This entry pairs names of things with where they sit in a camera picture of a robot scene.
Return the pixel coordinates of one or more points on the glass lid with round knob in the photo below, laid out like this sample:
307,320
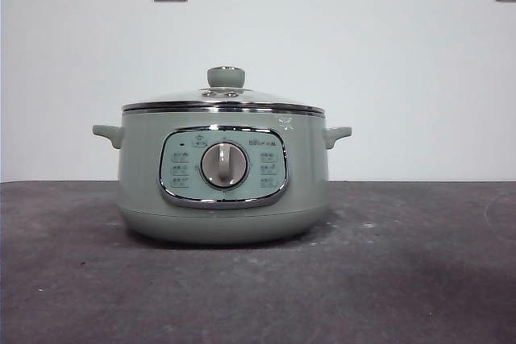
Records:
225,76

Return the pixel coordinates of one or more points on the pale green electric cooking pot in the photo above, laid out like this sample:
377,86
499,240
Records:
306,183

